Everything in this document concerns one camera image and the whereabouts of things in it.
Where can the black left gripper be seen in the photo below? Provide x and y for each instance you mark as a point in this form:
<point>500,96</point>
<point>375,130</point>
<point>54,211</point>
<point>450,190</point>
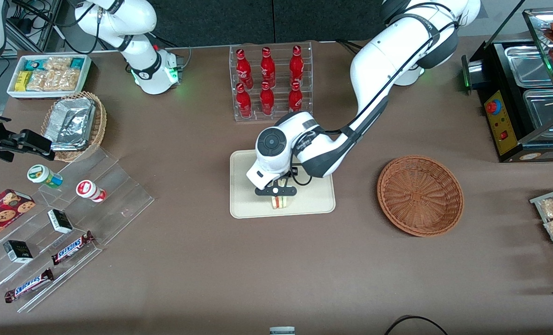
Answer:
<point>288,174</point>

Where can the triangle sandwich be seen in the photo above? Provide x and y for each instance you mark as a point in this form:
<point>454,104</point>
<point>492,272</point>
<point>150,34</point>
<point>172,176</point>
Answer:
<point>279,203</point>

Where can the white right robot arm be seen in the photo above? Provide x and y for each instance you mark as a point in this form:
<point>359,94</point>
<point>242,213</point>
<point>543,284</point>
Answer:
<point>141,51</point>

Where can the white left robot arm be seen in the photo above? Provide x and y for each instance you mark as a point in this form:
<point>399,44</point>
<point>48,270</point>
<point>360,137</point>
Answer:
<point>383,60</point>

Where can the cream plastic tray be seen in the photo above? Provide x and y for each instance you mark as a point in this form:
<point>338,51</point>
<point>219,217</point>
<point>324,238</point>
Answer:
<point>313,200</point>

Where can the small wicker basket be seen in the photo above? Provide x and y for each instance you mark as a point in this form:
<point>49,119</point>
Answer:
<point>100,121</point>

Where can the round brown wicker basket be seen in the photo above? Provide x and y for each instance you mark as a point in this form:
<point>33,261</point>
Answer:
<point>421,195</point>

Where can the green label white cup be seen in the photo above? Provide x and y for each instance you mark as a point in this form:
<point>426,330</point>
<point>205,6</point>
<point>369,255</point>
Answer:
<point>41,175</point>

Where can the stacked foil containers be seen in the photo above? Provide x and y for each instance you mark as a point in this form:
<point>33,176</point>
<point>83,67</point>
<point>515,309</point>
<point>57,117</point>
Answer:
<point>69,123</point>

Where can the white snack bin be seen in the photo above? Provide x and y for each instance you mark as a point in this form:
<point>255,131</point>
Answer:
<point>13,90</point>

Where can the yellow snack pack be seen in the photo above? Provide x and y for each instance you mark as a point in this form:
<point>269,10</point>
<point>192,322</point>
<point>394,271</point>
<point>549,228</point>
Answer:
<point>23,80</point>

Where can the clear cracker snack pack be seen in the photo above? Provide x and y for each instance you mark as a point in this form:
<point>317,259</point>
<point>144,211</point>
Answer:
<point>55,79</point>

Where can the red label white cup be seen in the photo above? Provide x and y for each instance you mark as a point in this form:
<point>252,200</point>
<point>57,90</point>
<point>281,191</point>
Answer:
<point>89,190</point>

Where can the red cookie box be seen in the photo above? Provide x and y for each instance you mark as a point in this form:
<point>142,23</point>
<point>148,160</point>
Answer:
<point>2,214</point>

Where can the clear acrylic bottle rack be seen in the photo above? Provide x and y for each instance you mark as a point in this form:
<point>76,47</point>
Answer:
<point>281,118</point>

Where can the small black box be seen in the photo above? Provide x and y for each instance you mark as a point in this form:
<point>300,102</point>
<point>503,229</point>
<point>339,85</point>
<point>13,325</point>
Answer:
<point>60,221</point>
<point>18,251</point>

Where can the red cola bottle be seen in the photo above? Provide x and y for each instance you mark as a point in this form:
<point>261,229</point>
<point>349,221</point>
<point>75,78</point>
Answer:
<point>267,100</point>
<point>244,102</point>
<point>244,70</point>
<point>268,67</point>
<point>295,98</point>
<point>296,65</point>

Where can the clear acrylic stepped display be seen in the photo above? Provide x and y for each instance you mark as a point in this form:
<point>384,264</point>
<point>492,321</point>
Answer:
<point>123,200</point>

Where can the snickers bar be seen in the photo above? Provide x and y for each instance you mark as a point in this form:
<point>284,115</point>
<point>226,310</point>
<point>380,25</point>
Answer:
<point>29,285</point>
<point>71,248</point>

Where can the small grey object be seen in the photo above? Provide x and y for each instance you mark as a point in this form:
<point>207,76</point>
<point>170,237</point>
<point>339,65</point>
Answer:
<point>282,331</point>

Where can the black food warmer yellow panel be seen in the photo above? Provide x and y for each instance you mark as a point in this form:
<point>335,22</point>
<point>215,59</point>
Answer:
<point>500,121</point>

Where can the steel food pan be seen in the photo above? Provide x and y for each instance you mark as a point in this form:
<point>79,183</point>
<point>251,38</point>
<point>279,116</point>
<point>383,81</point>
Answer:
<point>528,65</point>
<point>544,111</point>

